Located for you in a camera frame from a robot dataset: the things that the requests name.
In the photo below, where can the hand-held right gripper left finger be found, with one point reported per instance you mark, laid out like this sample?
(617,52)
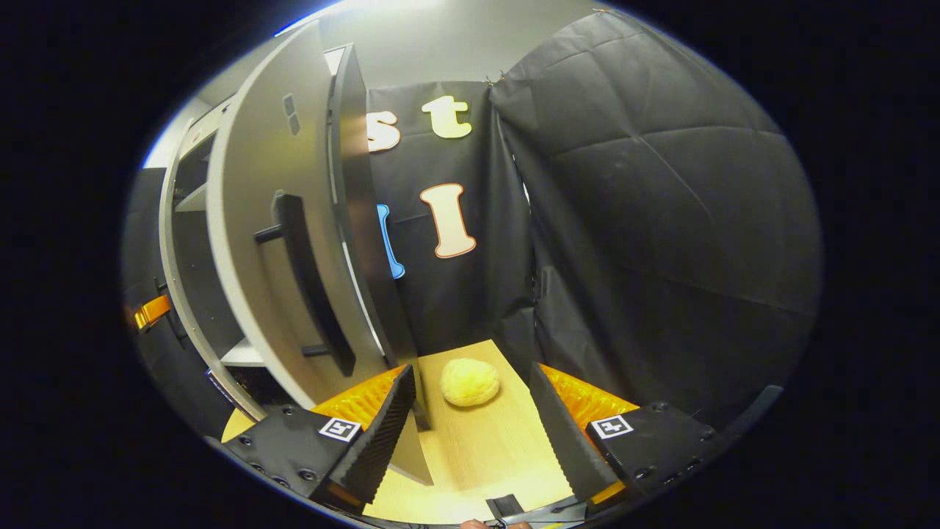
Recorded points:
(378,441)

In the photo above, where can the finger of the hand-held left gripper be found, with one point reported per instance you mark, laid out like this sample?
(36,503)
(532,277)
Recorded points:
(152,313)

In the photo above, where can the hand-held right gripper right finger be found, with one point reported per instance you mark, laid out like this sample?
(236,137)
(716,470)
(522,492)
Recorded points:
(562,441)

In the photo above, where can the grey double-door shoe cabinet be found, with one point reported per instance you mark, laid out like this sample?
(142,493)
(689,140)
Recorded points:
(198,279)

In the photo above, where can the grey shoe cabinet door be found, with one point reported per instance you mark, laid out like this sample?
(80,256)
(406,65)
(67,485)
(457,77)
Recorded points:
(166,242)
(250,169)

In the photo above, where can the white cabinet shelf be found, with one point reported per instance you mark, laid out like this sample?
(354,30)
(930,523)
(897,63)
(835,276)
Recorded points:
(242,356)
(192,200)

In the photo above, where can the grey cabinet drawer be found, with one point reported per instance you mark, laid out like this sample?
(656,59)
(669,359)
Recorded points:
(209,121)

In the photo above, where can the yellow round sponge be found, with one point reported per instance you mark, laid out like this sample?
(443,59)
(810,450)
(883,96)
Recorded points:
(470,382)

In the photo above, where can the black backdrop cloth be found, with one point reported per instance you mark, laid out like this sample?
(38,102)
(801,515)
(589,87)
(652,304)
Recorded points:
(661,220)

